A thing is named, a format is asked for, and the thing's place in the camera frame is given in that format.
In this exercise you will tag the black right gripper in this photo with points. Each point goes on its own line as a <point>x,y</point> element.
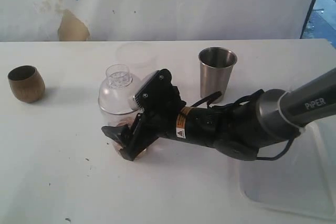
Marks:
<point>167,106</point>

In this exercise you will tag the clear measuring shaker cup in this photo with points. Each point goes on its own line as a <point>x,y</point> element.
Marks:
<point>127,132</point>

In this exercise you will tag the clear dome shaker lid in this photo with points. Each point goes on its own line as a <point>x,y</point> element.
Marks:
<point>117,89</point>

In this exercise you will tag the brown wooden cup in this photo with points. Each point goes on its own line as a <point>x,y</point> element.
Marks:
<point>26,83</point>

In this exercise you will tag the stainless steel cup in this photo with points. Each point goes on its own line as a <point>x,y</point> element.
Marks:
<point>216,65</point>

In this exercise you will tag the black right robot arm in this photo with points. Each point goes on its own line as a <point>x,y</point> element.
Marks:
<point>238,130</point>

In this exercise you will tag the frosted plastic cup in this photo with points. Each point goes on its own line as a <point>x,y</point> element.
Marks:
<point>139,56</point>

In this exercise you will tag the clear plastic tray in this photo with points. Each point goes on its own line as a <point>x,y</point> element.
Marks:
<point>301,182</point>

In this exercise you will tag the dark window frame post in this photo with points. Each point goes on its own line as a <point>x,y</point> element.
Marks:
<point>307,17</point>

